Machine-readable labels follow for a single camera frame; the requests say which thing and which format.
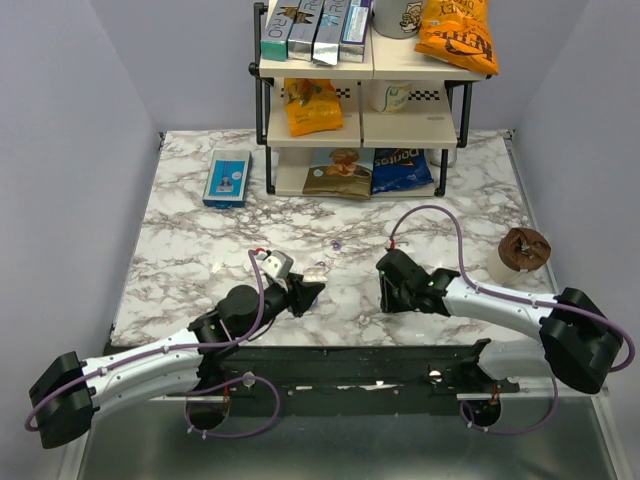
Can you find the blue Doritos bag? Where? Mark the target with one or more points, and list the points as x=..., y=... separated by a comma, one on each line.
x=399, y=169

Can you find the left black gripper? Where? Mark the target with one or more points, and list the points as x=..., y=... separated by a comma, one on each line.
x=299, y=293

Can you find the brown snack bag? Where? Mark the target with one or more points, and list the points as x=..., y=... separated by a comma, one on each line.
x=340, y=171

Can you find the purple blue toothpaste box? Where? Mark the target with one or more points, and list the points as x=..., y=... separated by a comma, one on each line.
x=353, y=39

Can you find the blue flat product box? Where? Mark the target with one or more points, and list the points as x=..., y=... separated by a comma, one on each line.
x=228, y=179

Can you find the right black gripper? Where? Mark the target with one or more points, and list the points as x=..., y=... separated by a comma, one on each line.
x=387, y=301

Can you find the teal toothpaste box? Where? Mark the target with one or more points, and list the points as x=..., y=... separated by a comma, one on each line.
x=274, y=42

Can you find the aluminium rail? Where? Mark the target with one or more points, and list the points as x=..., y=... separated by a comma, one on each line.
x=529, y=388

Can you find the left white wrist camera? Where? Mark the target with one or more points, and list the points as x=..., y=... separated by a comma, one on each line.
x=276, y=265

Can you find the orange chip bag top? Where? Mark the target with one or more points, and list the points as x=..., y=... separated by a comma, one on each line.
x=457, y=32

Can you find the beige black three-tier shelf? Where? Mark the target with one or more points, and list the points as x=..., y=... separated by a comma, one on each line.
x=437, y=116

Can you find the orange snack bag middle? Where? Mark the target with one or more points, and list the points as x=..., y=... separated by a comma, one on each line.
x=311, y=105

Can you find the white printed mug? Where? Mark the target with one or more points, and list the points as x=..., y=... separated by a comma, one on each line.
x=397, y=19

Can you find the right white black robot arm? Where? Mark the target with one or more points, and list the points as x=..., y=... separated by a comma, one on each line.
x=564, y=336

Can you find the white yogurt cup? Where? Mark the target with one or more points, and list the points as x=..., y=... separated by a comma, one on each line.
x=389, y=97

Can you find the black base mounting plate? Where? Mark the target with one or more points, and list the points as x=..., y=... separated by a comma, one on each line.
x=345, y=381

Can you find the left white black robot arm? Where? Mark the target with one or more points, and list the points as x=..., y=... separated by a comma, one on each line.
x=72, y=392

